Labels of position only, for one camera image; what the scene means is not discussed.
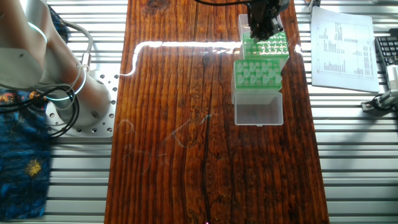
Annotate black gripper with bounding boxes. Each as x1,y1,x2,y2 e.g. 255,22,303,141
248,0,280,44

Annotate aluminium camera bracket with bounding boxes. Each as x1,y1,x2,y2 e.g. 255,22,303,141
360,90,398,113

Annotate clear box with green rack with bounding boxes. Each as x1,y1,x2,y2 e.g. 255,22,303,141
231,58,284,128
238,14,290,74

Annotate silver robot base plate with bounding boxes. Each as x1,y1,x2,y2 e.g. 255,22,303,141
45,70,118,138

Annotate grey robot cable with connector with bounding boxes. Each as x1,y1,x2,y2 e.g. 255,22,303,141
62,20,95,72

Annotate black keyboard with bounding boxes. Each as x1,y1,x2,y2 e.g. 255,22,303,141
374,35,398,68

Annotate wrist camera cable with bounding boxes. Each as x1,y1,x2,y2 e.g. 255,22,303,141
194,0,253,7

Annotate printed white paper sheet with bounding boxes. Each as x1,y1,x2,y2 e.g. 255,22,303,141
310,6,381,93

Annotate brown wooden board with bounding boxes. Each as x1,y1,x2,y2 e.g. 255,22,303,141
104,0,330,224

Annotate silver camera on stand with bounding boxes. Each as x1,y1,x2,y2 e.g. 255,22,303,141
384,63,398,91

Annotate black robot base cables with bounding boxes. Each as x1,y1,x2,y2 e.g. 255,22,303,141
0,86,80,138

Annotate blue starry painted cloth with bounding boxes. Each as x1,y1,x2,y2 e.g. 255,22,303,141
0,6,70,222

